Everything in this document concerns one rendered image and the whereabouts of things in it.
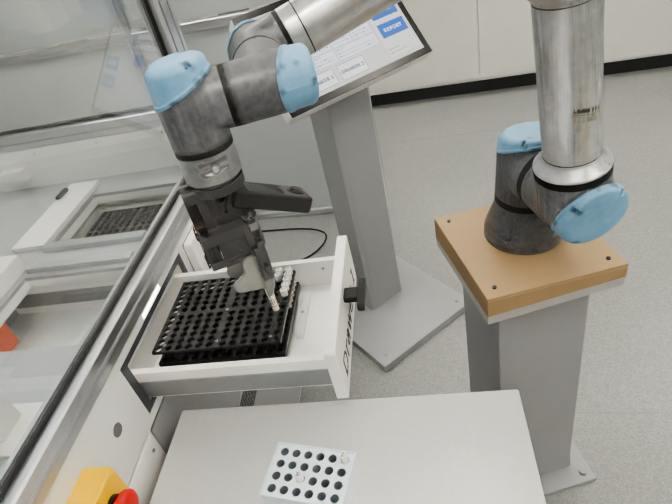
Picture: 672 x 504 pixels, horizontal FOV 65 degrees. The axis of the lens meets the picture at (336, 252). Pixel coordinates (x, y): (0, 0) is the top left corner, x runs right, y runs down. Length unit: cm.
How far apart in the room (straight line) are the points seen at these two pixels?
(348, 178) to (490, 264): 81
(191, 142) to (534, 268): 67
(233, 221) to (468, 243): 54
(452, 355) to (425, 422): 109
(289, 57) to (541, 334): 81
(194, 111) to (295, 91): 12
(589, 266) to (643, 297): 115
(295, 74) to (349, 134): 107
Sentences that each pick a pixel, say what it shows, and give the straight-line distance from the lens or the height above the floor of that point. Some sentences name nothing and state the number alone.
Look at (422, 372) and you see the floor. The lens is 191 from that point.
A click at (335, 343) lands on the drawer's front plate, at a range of 77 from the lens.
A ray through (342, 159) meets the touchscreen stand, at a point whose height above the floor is 71.
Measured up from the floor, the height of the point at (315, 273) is 87.
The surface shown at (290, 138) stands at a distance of 262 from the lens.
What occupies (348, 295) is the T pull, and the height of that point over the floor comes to 91.
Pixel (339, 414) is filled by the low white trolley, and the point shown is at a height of 76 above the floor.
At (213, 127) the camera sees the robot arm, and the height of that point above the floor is 126.
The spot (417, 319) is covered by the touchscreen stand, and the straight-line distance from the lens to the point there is 204.
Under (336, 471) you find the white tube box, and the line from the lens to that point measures 81.
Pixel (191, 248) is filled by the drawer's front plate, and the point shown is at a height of 92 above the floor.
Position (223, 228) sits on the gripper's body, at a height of 112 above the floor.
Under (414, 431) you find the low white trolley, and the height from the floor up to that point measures 76.
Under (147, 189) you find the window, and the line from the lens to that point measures 105.
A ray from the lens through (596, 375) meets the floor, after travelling 193.
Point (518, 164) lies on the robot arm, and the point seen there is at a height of 100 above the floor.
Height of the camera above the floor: 148
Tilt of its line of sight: 36 degrees down
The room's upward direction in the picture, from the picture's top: 14 degrees counter-clockwise
